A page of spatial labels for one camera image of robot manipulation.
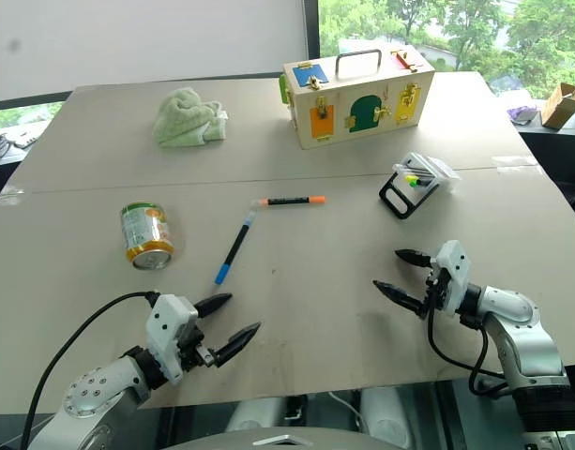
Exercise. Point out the yellow highlighter marker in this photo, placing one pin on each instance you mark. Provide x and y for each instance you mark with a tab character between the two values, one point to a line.
410	178

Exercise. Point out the wooden lock box coloured doors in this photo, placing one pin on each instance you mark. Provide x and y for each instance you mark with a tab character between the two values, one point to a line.
357	80

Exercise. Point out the orange-capped black marker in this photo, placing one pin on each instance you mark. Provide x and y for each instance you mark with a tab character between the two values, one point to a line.
292	201

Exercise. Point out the clear plastic box with markers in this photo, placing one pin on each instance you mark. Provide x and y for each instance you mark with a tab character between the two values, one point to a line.
432	166

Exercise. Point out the green highlighter marker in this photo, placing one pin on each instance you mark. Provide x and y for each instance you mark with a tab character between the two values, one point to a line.
413	184

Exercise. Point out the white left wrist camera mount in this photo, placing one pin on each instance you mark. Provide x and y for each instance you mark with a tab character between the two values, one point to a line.
167	323

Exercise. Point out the black pen holder with markers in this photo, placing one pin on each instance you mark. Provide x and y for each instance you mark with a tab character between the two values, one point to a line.
397	199

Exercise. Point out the white window blind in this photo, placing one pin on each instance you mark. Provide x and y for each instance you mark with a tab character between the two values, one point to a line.
141	42

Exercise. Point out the white power strip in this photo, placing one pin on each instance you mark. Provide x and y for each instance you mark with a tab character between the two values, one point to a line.
23	138

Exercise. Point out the light green towel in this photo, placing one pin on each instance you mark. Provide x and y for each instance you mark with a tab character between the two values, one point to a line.
184	117

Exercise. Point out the blue capped black pen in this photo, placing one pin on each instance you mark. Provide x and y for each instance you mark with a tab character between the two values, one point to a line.
235	246

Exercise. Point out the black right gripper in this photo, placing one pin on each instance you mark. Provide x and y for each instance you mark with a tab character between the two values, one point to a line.
434	290

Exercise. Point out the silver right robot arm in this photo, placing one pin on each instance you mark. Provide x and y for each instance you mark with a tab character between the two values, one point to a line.
526	328

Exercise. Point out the brown cardboard sheet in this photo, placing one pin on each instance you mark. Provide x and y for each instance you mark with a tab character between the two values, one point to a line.
315	290
268	140

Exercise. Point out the purple crumpled bag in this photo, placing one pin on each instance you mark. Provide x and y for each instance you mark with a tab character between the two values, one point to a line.
522	114

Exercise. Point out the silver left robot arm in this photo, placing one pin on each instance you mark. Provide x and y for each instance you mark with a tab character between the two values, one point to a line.
95	389

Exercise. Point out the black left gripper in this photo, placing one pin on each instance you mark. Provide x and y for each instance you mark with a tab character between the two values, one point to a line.
193	349

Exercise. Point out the open brown cardboard box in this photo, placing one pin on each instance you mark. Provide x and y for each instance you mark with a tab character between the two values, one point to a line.
561	108

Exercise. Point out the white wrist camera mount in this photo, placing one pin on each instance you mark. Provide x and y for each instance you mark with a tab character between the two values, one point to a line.
167	323
452	276

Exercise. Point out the grey robot torso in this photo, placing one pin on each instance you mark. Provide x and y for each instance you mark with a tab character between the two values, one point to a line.
287	439

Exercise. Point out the green yellow drink can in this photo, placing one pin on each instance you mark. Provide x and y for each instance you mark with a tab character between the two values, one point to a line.
144	234

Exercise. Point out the dark side desk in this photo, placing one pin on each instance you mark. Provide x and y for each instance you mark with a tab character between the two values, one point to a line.
554	154

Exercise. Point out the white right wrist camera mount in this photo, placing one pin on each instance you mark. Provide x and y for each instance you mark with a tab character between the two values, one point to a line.
452	276

